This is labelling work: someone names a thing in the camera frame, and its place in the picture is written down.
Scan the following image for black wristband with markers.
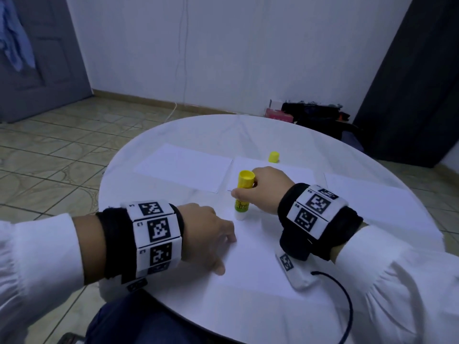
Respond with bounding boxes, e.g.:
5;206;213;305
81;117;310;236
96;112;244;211
277;183;364;261
95;200;185;285

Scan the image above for white wall cable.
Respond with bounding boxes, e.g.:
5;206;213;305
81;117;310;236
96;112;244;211
165;0;191;122

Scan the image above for grey door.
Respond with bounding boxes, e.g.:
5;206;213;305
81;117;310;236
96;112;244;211
0;0;93;124

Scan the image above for yellow glue stick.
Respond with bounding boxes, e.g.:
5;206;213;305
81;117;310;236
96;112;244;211
234;170;257;212

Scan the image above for person's legs in blue jeans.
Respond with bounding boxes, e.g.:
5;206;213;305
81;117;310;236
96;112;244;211
86;293;238;344

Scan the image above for person's left hand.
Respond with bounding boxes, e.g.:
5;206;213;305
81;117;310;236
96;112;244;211
178;203;238;277

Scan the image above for black bag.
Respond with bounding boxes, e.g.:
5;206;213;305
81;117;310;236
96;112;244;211
282;101;352;137

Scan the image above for person's left forearm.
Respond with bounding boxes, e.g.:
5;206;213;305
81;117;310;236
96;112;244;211
0;213;107;344

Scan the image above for black wardrobe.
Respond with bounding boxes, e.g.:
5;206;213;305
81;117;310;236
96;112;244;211
356;0;459;168

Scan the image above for white paper stack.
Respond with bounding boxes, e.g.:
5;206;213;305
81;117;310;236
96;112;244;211
134;144;234;193
324;172;435;237

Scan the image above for blue suitcase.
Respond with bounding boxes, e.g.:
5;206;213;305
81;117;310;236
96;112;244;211
340;129;365;151

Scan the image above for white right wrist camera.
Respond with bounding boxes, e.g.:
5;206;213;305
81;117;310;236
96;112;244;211
276;247;320;291

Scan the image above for black right camera cable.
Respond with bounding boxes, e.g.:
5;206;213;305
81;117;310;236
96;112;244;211
310;270;354;344

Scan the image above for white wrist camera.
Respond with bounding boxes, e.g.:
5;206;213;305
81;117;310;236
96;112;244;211
276;247;320;291
100;274;152;301

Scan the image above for black right wristband with markers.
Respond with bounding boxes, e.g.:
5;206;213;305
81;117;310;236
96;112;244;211
277;183;364;261

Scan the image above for blue hanging cloth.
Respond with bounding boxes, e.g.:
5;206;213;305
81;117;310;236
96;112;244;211
0;0;35;72

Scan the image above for person's right forearm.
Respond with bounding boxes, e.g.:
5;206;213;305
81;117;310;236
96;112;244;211
333;224;459;344

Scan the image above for single white paper sheet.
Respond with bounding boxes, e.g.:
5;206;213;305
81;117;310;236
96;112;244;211
228;156;317;191
208;204;338;301

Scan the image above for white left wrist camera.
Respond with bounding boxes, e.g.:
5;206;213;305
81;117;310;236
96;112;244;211
100;274;152;301

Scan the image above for person's right hand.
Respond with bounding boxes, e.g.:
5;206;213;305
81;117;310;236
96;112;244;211
231;166;295;215

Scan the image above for pink box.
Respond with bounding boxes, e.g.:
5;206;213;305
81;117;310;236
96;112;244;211
265;107;295;123

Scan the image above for black left wristband with markers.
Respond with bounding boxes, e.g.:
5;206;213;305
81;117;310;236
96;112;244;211
95;200;185;285

